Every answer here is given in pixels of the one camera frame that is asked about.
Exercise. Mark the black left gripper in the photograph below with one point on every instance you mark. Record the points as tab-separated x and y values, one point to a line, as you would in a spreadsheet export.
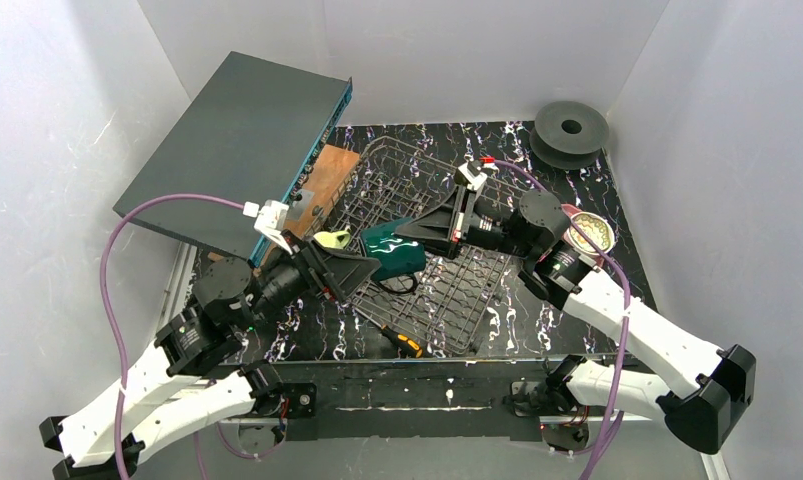
314	266

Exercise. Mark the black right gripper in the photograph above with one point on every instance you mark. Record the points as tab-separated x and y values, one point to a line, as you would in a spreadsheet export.
459	220

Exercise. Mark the light green ceramic mug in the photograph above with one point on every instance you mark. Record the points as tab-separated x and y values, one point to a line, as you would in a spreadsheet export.
333	239

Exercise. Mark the dark green glossy mug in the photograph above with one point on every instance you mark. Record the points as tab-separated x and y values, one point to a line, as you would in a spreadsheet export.
399	257

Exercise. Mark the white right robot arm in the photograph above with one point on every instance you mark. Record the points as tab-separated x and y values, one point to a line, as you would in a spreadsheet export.
698	389

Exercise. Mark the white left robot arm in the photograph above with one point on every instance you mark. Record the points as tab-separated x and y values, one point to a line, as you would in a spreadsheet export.
179	384

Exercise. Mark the yellow black screwdriver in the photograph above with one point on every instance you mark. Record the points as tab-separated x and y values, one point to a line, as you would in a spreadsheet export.
394	343

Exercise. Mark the pink polka dot plate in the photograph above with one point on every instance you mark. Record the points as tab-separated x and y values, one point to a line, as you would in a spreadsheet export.
571	211

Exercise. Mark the pink patterned bowl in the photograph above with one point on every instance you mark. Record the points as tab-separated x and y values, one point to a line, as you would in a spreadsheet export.
592	229

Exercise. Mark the dark grey flat box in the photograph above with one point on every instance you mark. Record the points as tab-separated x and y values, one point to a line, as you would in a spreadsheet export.
249	135

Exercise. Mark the black filament spool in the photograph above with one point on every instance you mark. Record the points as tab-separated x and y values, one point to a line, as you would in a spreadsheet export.
568	135

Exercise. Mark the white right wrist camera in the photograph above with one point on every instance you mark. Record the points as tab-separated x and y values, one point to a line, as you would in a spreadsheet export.
473	174

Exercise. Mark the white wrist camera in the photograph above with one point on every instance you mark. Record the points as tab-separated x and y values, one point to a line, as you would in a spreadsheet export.
269	220
473	174

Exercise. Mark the wooden board with bracket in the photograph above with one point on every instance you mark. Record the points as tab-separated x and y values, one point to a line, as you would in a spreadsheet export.
325	185

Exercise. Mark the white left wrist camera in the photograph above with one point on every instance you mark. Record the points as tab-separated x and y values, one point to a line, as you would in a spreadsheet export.
269	220

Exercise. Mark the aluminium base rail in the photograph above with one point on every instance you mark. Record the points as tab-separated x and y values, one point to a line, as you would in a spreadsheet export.
430	397

